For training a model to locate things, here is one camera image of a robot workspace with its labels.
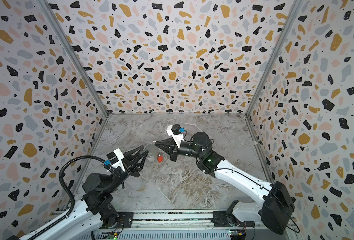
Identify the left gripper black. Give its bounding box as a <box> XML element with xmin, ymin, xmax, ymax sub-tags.
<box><xmin>105</xmin><ymin>147</ymin><xmax>146</xmax><ymax>196</ymax></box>

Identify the red key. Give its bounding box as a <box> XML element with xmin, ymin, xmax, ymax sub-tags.
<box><xmin>157</xmin><ymin>153</ymin><xmax>163</xmax><ymax>163</ymax></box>

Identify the metal keyring plate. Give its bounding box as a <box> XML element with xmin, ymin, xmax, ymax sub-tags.
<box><xmin>145</xmin><ymin>141</ymin><xmax>163</xmax><ymax>163</ymax></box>

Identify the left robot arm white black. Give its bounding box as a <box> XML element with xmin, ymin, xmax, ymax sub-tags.
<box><xmin>21</xmin><ymin>146</ymin><xmax>149</xmax><ymax>240</ymax></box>

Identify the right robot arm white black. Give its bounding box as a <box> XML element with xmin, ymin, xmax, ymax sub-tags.
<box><xmin>154</xmin><ymin>132</ymin><xmax>294</xmax><ymax>235</ymax></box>

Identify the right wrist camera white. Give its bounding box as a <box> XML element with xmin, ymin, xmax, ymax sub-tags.
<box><xmin>167</xmin><ymin>124</ymin><xmax>186</xmax><ymax>148</ymax></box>

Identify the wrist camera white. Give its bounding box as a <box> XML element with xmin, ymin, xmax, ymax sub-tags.
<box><xmin>104</xmin><ymin>149</ymin><xmax>126</xmax><ymax>172</ymax></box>
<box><xmin>167</xmin><ymin>124</ymin><xmax>186</xmax><ymax>148</ymax></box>

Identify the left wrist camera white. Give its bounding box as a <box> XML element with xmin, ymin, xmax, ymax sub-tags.
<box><xmin>104</xmin><ymin>149</ymin><xmax>126</xmax><ymax>172</ymax></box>

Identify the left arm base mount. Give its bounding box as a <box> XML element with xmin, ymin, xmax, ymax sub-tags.
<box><xmin>96</xmin><ymin>206</ymin><xmax>134</xmax><ymax>230</ymax></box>

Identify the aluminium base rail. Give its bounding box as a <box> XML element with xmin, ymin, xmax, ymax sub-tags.
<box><xmin>52</xmin><ymin>208</ymin><xmax>299</xmax><ymax>233</ymax></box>

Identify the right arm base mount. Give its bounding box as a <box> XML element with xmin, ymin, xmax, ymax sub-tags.
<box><xmin>211</xmin><ymin>201</ymin><xmax>260</xmax><ymax>228</ymax></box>

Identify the perforated cable tray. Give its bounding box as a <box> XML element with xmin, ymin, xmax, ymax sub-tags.
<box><xmin>95</xmin><ymin>230</ymin><xmax>231</xmax><ymax>240</ymax></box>

